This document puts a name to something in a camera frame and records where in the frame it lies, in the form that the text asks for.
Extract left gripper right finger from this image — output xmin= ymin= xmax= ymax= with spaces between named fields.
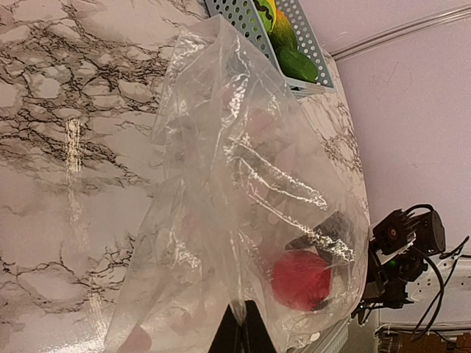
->
xmin=241 ymin=300 xmax=277 ymax=353

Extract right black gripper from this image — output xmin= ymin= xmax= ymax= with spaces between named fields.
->
xmin=285 ymin=211 xmax=429 ymax=325

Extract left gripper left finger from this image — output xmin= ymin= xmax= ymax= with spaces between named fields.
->
xmin=208 ymin=306 xmax=244 ymax=353

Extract red fake fruit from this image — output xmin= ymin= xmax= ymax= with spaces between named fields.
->
xmin=271 ymin=250 xmax=331 ymax=312

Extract clear zip top bag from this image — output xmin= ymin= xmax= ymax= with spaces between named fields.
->
xmin=105 ymin=15 xmax=369 ymax=352

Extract small orange green fake fruit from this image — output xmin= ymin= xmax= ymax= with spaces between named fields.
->
xmin=269 ymin=10 xmax=297 ymax=50

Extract yellow fake bananas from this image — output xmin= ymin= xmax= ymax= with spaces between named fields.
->
xmin=266 ymin=0 xmax=276 ymax=10

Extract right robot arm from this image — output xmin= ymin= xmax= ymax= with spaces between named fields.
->
xmin=272 ymin=204 xmax=465 ymax=324

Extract light blue plastic basket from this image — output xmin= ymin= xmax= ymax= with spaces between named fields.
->
xmin=205 ymin=0 xmax=334 ymax=99

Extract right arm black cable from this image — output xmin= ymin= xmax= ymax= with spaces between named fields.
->
xmin=404 ymin=204 xmax=471 ymax=341

